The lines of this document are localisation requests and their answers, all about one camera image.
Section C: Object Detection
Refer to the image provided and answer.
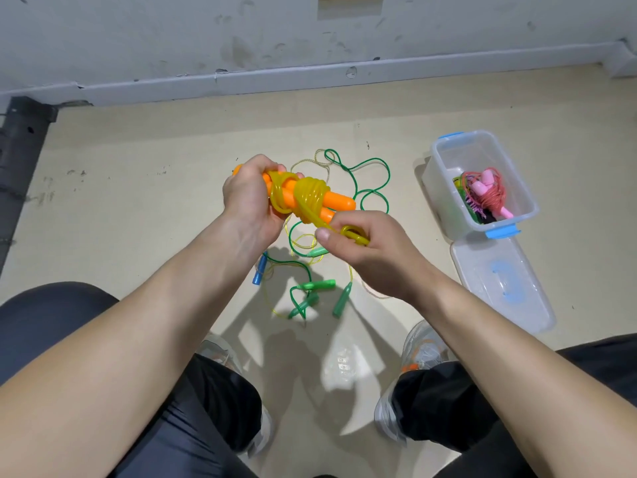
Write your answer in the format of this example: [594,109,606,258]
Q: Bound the black metal rack frame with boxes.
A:
[0,96,59,277]

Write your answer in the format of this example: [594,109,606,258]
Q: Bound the clear plastic box lid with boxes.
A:
[450,234,557,337]

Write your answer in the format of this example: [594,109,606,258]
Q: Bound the person's left forearm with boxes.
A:
[0,218,268,478]

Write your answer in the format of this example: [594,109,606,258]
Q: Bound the person's right hand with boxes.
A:
[315,210,445,307]

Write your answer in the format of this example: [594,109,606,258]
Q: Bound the orange handled yellow skipping rope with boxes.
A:
[233,164,372,247]

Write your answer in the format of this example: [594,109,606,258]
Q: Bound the black shorts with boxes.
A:
[0,281,637,478]

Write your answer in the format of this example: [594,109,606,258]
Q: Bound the grey shoe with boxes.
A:
[197,333,275,459]
[374,320,451,444]

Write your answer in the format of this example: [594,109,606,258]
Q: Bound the small wooden wall block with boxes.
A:
[317,0,386,19]

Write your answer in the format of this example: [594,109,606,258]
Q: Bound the clear storage box blue latches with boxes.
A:
[420,130,539,242]

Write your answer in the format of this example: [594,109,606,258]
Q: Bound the person's left hand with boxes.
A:
[220,154,302,255]

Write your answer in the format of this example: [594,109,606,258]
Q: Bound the pile of colourful jump ropes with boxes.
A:
[251,148,394,321]

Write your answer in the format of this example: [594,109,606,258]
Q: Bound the person's right forearm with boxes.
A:
[416,276,637,478]

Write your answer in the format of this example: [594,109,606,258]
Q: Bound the grey right shoe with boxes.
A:
[374,320,451,444]

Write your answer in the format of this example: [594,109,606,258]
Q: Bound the grey left shoe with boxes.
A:
[197,333,275,459]

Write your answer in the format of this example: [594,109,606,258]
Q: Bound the pink skipping rope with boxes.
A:
[462,167,517,221]

